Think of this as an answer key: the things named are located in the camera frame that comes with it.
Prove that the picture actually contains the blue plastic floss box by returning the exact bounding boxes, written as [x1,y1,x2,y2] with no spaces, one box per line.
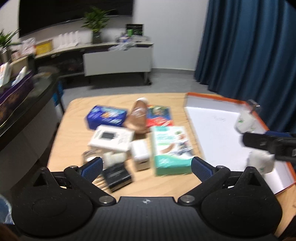
[86,105,127,130]

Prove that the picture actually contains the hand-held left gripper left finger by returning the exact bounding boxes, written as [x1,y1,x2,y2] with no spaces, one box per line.
[32,157,117,207]

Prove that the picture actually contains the white power adapter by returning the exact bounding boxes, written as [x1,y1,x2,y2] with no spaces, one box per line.
[131,139,151,172]

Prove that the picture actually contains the white router with antennas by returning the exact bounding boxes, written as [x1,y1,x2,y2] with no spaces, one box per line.
[55,31,80,48]

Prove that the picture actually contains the dark blue curtain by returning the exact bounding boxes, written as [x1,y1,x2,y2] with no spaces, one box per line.
[194,0,296,135]

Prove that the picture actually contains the brown cosmetic tube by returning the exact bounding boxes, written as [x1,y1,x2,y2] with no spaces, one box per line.
[123,97,149,134]

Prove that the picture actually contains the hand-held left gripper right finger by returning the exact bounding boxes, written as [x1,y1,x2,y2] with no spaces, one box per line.
[177,157,264,207]

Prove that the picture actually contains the white product box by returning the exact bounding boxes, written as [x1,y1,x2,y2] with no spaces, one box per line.
[87,125,135,153]

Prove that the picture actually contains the black television screen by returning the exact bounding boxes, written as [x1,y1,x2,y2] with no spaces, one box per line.
[18,0,135,39]

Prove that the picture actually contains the black charger plug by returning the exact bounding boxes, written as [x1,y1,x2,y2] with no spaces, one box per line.
[94,162,135,193]

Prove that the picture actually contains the yellow cardboard box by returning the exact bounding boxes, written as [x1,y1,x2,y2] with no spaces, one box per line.
[35,39,54,56]

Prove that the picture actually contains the white green plug-in diffuser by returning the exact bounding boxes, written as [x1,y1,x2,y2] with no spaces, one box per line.
[234,100,275,175]

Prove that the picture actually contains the orange white cardboard box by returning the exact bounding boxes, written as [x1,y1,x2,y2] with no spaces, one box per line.
[183,92,296,195]

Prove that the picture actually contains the blue water bottle pack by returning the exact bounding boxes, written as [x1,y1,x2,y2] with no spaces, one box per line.
[53,81,65,107]

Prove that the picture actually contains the white grey media cabinet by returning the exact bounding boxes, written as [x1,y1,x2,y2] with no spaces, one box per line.
[34,41,154,86]

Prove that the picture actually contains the red playing card box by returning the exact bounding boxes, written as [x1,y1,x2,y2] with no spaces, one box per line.
[146,105,174,128]

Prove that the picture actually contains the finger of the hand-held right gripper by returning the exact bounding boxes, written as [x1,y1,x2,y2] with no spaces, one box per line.
[242,133,278,154]
[263,130,296,139]

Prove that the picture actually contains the teal bandage box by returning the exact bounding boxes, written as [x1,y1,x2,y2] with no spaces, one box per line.
[151,126,195,177]

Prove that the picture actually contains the clear glass liquid bottle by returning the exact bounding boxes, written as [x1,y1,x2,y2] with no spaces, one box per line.
[82,149,127,168]

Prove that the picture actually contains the pile of clear plastic bags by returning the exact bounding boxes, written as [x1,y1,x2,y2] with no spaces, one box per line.
[108,34,149,52]

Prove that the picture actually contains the black green box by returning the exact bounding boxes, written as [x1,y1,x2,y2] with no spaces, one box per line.
[125,24,145,37]

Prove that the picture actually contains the dark side counter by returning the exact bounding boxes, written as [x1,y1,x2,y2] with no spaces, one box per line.
[0,74,63,193]

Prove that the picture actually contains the potted green plant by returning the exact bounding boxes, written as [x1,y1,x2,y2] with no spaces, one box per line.
[0,29,22,63]
[80,6,116,44]

